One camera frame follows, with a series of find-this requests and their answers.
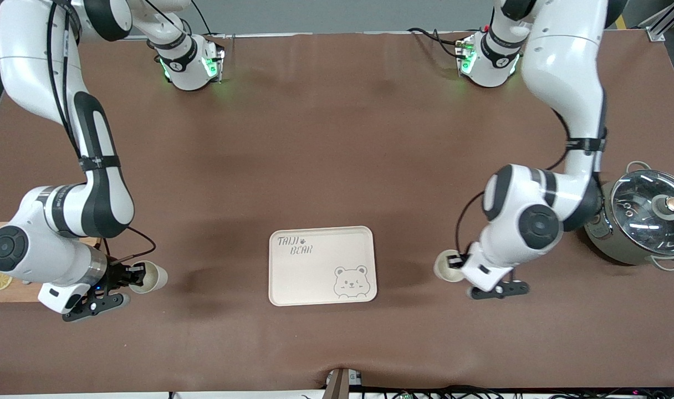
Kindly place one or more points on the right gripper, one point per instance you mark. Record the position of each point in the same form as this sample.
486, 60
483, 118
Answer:
114, 274

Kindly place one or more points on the yellow lemon slice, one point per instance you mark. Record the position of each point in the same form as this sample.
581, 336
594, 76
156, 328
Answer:
0, 281

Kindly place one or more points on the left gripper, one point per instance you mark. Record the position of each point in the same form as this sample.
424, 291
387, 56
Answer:
462, 259

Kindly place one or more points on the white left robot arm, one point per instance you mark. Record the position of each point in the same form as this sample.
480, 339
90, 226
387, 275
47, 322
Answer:
570, 66

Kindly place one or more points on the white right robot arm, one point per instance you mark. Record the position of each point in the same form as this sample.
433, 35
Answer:
32, 66

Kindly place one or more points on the white IKEA cup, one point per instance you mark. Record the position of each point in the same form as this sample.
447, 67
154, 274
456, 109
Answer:
155, 277
442, 271

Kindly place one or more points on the glass pot lid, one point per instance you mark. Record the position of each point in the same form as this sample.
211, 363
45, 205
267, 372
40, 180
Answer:
642, 213

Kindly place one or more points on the brown table cover mat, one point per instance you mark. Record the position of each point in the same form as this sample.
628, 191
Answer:
337, 138

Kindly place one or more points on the grey-green electric cooking pot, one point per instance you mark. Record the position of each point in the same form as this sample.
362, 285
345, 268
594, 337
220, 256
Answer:
619, 246

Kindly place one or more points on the metal table edge bracket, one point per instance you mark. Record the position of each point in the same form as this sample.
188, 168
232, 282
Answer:
337, 385

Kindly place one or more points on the beige bear print tray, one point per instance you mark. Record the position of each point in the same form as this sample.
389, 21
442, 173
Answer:
320, 285

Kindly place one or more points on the wooden cutting board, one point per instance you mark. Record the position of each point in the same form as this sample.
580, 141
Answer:
15, 292

